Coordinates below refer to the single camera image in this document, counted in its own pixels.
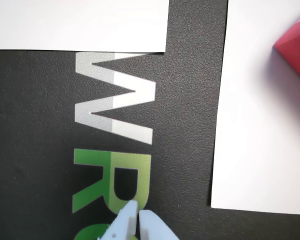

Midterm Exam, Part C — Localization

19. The pale white gripper finger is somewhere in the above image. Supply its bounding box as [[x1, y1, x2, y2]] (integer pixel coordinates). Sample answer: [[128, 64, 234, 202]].
[[97, 200, 140, 240], [138, 209, 180, 240]]

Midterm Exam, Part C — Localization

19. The red paper box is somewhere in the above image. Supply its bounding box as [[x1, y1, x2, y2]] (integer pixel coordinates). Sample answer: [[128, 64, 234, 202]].
[[273, 7, 300, 88]]

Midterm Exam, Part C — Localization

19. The white paper sheet marked HOME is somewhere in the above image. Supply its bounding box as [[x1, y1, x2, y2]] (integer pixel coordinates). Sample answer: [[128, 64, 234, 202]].
[[210, 0, 300, 216]]

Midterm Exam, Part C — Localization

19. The black mat with WROB print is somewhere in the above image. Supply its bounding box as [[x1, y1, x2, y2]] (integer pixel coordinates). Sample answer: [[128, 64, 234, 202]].
[[0, 0, 300, 240]]

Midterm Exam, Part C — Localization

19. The white paper sheet marked 1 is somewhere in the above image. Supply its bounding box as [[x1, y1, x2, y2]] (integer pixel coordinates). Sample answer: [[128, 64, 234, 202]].
[[0, 0, 170, 53]]

